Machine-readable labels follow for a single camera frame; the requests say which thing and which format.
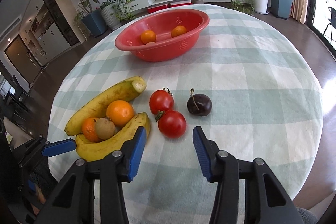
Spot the small grey round pot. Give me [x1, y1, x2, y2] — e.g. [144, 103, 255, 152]
[192, 0, 204, 5]

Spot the trailing pothos plant left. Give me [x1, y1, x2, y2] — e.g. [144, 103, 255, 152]
[113, 0, 134, 24]

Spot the bumpy mandarin with stem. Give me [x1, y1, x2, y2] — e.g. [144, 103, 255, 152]
[82, 117, 102, 142]

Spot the red tomato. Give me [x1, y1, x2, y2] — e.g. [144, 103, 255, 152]
[155, 110, 187, 139]
[149, 88, 174, 115]

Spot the checkered green white tablecloth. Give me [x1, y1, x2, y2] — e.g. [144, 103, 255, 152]
[48, 5, 323, 223]

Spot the plant in white ribbed pot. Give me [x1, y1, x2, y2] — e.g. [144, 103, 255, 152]
[100, 0, 121, 30]

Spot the mandarin orange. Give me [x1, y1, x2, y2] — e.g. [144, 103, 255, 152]
[171, 26, 187, 38]

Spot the dark cherry with stem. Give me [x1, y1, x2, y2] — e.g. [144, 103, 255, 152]
[187, 88, 213, 117]

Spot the red plastic colander bowl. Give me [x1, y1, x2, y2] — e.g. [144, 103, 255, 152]
[114, 9, 210, 62]

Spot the curved yellow banana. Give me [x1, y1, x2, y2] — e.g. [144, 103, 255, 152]
[75, 112, 151, 162]

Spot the white cabinet wall unit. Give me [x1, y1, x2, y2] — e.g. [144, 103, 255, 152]
[18, 0, 72, 67]

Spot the smooth orange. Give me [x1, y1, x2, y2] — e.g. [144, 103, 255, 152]
[105, 100, 135, 127]

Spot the right red storage box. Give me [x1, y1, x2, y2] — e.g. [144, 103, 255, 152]
[170, 0, 193, 7]

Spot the left red storage box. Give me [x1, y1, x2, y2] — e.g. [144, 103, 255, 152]
[147, 3, 170, 14]

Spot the long banana cut tip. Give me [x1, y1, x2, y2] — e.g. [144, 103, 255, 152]
[64, 76, 146, 136]

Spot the red storage box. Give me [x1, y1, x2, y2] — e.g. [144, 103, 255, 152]
[147, 3, 170, 14]
[170, 0, 193, 7]

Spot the black balcony chair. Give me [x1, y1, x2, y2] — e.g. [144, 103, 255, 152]
[322, 6, 336, 43]

